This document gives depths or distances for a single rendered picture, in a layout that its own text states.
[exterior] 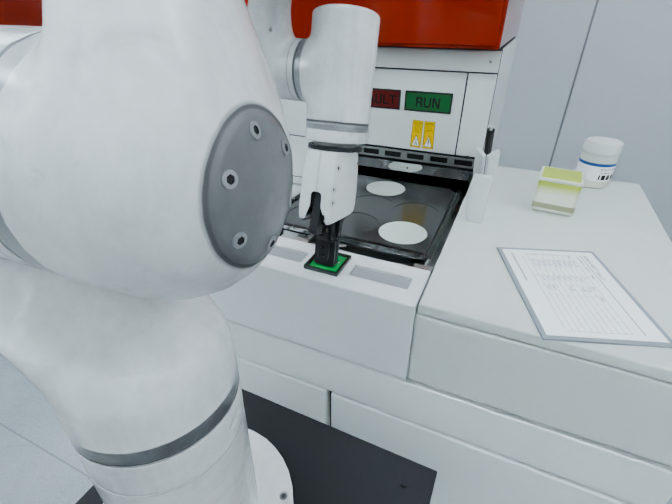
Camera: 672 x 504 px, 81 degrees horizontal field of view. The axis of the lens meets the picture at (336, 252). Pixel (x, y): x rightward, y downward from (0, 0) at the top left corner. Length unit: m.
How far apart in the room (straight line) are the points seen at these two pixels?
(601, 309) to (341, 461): 0.37
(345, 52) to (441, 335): 0.37
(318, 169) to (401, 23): 0.58
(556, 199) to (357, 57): 0.48
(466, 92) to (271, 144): 0.90
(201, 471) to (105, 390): 0.10
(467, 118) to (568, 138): 1.58
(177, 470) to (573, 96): 2.46
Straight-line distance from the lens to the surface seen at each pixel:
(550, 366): 0.56
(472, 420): 0.66
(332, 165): 0.51
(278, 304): 0.64
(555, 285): 0.63
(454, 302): 0.55
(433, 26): 1.01
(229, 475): 0.36
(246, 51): 0.19
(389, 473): 0.50
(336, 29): 0.52
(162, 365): 0.27
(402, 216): 0.90
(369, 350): 0.61
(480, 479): 0.76
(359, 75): 0.52
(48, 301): 0.29
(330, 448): 0.51
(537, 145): 2.61
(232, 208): 0.16
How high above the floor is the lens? 1.29
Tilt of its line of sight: 31 degrees down
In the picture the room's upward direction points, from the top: straight up
